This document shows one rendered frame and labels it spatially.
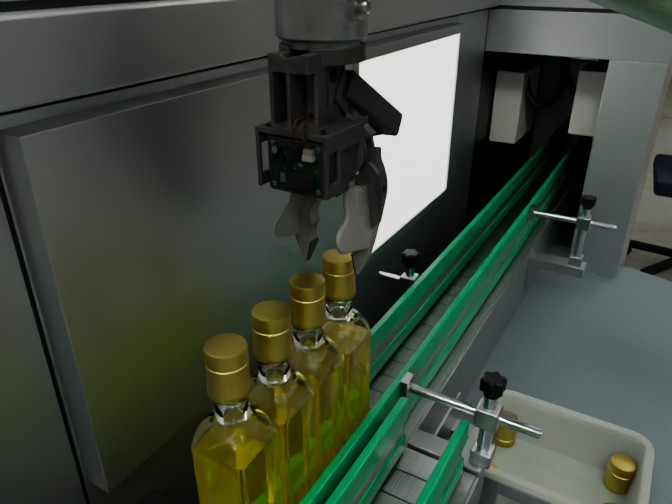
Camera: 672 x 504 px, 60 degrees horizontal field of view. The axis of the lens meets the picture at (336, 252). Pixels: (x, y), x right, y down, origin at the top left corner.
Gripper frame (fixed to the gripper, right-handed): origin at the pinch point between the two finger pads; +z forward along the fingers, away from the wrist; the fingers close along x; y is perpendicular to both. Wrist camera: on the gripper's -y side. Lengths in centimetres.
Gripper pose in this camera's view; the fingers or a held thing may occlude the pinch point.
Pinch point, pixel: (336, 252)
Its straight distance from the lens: 57.9
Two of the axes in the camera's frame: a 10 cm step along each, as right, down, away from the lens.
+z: 0.0, 8.9, 4.5
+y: -5.2, 3.8, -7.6
